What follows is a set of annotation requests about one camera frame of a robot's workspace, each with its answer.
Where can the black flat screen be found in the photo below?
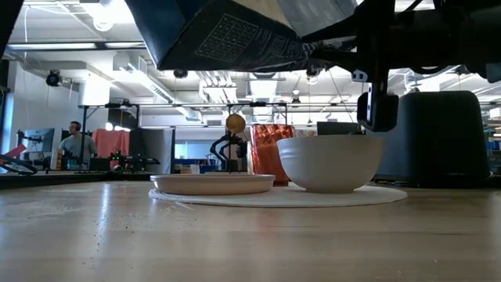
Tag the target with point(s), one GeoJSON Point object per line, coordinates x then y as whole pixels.
{"type": "Point", "coordinates": [336, 127]}

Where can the beige ceramic plate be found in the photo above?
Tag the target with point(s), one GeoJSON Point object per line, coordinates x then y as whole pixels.
{"type": "Point", "coordinates": [213, 185]}

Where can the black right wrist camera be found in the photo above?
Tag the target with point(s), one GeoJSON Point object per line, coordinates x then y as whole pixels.
{"type": "Point", "coordinates": [377, 113]}

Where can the blue cereal box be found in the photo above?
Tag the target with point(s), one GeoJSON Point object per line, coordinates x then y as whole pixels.
{"type": "Point", "coordinates": [235, 39]}

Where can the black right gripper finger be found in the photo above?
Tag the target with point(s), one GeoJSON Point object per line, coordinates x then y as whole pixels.
{"type": "Point", "coordinates": [340, 57]}
{"type": "Point", "coordinates": [336, 33]}

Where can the person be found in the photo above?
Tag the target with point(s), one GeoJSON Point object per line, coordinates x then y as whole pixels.
{"type": "Point", "coordinates": [76, 147]}

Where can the copper orange faceted tumbler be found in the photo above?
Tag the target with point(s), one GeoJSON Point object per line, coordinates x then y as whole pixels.
{"type": "Point", "coordinates": [270, 152]}

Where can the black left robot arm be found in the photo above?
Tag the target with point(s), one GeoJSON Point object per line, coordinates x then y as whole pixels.
{"type": "Point", "coordinates": [6, 15]}

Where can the red and black wheel device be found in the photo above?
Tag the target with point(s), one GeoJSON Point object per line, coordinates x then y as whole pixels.
{"type": "Point", "coordinates": [17, 150]}

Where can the white ceramic bowl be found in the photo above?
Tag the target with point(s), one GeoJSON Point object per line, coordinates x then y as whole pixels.
{"type": "Point", "coordinates": [330, 164]}

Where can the black table frame rail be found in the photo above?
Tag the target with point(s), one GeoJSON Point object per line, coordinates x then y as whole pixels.
{"type": "Point", "coordinates": [39, 180]}

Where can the black ceiling spotlight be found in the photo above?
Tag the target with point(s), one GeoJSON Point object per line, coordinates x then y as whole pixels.
{"type": "Point", "coordinates": [181, 74]}
{"type": "Point", "coordinates": [314, 71]}
{"type": "Point", "coordinates": [53, 78]}

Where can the background black robot arm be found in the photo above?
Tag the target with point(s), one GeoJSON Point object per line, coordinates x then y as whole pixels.
{"type": "Point", "coordinates": [135, 161]}
{"type": "Point", "coordinates": [229, 145]}

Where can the white round woven placemat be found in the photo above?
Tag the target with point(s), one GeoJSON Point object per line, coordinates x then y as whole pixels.
{"type": "Point", "coordinates": [293, 199]}

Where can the background computer monitor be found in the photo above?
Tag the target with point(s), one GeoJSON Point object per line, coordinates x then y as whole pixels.
{"type": "Point", "coordinates": [39, 140]}

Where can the clear glass cup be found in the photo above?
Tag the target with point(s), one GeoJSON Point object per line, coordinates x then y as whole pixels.
{"type": "Point", "coordinates": [249, 156]}

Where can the background black workbench frame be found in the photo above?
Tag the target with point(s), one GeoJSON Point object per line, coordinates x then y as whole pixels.
{"type": "Point", "coordinates": [176, 105]}

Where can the red cloth panel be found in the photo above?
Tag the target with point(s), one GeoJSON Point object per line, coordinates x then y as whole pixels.
{"type": "Point", "coordinates": [111, 143]}

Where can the black toaster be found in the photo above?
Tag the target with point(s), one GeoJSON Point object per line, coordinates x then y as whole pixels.
{"type": "Point", "coordinates": [434, 149]}

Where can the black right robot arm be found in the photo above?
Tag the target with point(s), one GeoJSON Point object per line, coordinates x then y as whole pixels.
{"type": "Point", "coordinates": [450, 35]}

